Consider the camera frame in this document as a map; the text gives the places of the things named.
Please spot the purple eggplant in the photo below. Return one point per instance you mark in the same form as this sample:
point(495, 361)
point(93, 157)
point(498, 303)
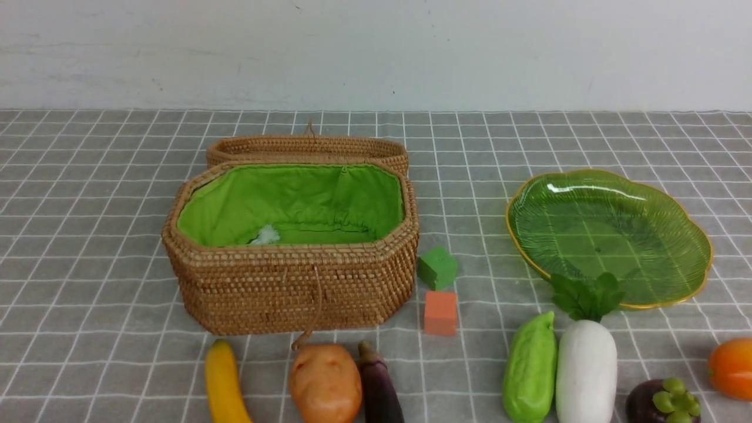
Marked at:
point(380, 399)

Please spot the light green bitter gourd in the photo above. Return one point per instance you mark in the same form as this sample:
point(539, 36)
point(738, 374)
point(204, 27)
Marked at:
point(530, 373)

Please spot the yellow banana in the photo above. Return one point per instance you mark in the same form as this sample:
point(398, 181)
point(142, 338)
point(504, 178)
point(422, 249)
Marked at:
point(222, 384)

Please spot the white radish with leaves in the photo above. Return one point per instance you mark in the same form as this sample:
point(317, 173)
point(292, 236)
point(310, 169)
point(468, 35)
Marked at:
point(586, 378)

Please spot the purple mangosteen green calyx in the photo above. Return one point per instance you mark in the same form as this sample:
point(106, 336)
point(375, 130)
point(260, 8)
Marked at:
point(662, 400)

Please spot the orange mango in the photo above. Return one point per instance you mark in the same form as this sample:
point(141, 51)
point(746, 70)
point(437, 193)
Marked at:
point(729, 368)

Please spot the green foam cube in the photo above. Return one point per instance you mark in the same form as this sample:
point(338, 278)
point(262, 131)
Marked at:
point(437, 268)

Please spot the orange foam cube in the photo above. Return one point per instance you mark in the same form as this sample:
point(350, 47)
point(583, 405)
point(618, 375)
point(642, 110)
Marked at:
point(440, 313)

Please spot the woven rattan basket green lining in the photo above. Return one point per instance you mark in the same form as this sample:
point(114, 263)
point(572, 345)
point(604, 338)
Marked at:
point(272, 247)

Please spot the brown potato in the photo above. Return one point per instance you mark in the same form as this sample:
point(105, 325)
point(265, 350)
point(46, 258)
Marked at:
point(325, 384)

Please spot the green glass leaf plate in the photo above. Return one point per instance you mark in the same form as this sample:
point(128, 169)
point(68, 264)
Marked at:
point(583, 223)

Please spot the grey grid-pattern tablecloth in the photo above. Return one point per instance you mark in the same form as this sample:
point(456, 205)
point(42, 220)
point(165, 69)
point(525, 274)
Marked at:
point(94, 329)

